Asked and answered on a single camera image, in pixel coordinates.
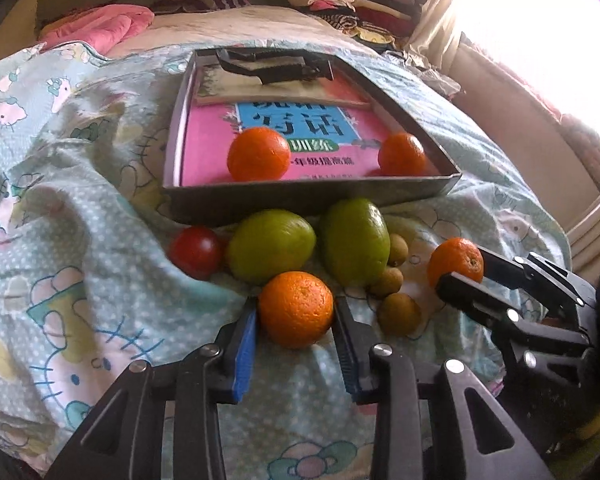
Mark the orange mandarin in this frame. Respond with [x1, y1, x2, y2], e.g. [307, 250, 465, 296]
[258, 271, 334, 350]
[226, 127, 291, 182]
[378, 132, 427, 177]
[427, 237, 484, 288]

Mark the large green citrus fruit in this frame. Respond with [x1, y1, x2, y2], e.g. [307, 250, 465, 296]
[318, 197, 390, 287]

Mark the hello kitty blue quilt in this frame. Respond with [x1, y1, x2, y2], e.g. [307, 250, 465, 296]
[0, 42, 571, 474]

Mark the smaller green citrus fruit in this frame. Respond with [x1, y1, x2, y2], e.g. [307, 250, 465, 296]
[226, 209, 316, 285]

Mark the red tomato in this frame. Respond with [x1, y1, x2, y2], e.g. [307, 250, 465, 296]
[168, 226, 226, 281]

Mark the white plastic bag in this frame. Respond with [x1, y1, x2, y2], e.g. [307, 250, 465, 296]
[398, 52, 462, 101]

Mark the pink chinese workbook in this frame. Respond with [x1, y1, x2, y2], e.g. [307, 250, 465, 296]
[179, 98, 441, 188]

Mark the grey shallow tray box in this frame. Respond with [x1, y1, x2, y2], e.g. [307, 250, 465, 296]
[162, 48, 462, 226]

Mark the cream curtain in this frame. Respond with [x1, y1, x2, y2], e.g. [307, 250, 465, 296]
[408, 0, 462, 73]

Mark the pile of folded clothes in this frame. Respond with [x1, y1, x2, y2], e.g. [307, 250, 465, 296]
[287, 0, 427, 53]

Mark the black plastic gripper part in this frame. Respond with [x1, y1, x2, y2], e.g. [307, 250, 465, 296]
[215, 48, 334, 84]

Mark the green yellow thin book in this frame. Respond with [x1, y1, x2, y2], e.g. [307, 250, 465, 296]
[193, 65, 370, 108]

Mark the pink folded blanket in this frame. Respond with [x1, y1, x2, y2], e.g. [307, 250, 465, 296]
[38, 3, 155, 54]

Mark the striped purple pillow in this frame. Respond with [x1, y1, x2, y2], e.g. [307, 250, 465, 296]
[149, 0, 250, 14]

